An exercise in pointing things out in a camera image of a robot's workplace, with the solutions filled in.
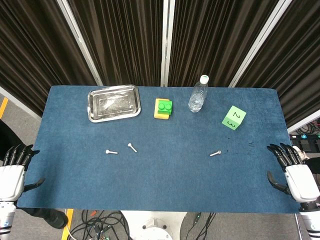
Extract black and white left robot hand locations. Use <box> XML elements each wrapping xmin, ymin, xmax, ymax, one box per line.
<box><xmin>0</xmin><ymin>144</ymin><xmax>47</xmax><ymax>202</ymax></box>

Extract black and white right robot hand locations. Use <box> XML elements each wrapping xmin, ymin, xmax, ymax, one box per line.
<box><xmin>266</xmin><ymin>142</ymin><xmax>320</xmax><ymax>204</ymax></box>

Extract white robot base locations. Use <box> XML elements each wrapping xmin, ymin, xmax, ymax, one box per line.
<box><xmin>119</xmin><ymin>210</ymin><xmax>187</xmax><ymax>240</ymax></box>

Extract white sneaker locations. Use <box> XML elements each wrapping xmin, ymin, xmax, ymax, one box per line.
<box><xmin>291</xmin><ymin>145</ymin><xmax>311</xmax><ymax>162</ymax></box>

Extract black power strip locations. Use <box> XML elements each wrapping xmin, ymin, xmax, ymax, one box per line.
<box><xmin>289</xmin><ymin>133</ymin><xmax>320</xmax><ymax>141</ymax></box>

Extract black shoe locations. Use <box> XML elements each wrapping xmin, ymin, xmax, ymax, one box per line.
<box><xmin>23</xmin><ymin>206</ymin><xmax>69</xmax><ymax>229</ymax></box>

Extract yellow floor tape strip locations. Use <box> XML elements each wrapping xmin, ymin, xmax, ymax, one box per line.
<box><xmin>61</xmin><ymin>208</ymin><xmax>75</xmax><ymax>240</ymax></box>
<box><xmin>0</xmin><ymin>97</ymin><xmax>9</xmax><ymax>120</ymax></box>

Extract green numbered cube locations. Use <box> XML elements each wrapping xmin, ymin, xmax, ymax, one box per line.
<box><xmin>221</xmin><ymin>105</ymin><xmax>247</xmax><ymax>131</ymax></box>

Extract dark pleated curtain panel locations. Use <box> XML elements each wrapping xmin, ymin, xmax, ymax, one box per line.
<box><xmin>167</xmin><ymin>0</ymin><xmax>280</xmax><ymax>88</ymax></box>
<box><xmin>0</xmin><ymin>0</ymin><xmax>99</xmax><ymax>118</ymax></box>
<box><xmin>236</xmin><ymin>0</ymin><xmax>320</xmax><ymax>129</ymax></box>
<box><xmin>67</xmin><ymin>0</ymin><xmax>165</xmax><ymax>87</ymax></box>

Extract rectangular stainless steel tray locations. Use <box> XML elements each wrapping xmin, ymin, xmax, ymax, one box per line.
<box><xmin>87</xmin><ymin>84</ymin><xmax>142</xmax><ymax>124</ymax></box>

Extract clear plastic water bottle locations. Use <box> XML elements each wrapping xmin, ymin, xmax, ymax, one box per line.
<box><xmin>188</xmin><ymin>74</ymin><xmax>210</xmax><ymax>113</ymax></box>

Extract blue fabric table mat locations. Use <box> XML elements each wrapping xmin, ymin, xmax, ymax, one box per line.
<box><xmin>16</xmin><ymin>85</ymin><xmax>302</xmax><ymax>214</ymax></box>

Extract green toy building block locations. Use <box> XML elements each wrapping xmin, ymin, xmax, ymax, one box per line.
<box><xmin>157</xmin><ymin>99</ymin><xmax>174</xmax><ymax>116</ymax></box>

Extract yellow toy building block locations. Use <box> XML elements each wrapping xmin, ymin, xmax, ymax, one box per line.
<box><xmin>153</xmin><ymin>98</ymin><xmax>174</xmax><ymax>120</ymax></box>

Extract coiled black cables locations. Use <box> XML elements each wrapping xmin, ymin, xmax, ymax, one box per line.
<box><xmin>294</xmin><ymin>119</ymin><xmax>320</xmax><ymax>136</ymax></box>

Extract white partition base rail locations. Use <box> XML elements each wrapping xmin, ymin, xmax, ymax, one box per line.
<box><xmin>286</xmin><ymin>115</ymin><xmax>320</xmax><ymax>135</ymax></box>
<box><xmin>0</xmin><ymin>86</ymin><xmax>43</xmax><ymax>123</ymax></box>

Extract tangled black floor cables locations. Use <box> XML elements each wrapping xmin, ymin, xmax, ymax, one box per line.
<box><xmin>67</xmin><ymin>209</ymin><xmax>131</xmax><ymax>240</ymax></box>

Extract black cable with green light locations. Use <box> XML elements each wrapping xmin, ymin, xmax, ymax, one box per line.
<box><xmin>186</xmin><ymin>212</ymin><xmax>217</xmax><ymax>240</ymax></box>

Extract white partition frame post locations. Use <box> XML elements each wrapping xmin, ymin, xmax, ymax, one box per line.
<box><xmin>228</xmin><ymin>0</ymin><xmax>294</xmax><ymax>88</ymax></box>
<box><xmin>56</xmin><ymin>0</ymin><xmax>104</xmax><ymax>87</ymax></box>
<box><xmin>160</xmin><ymin>0</ymin><xmax>176</xmax><ymax>88</ymax></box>

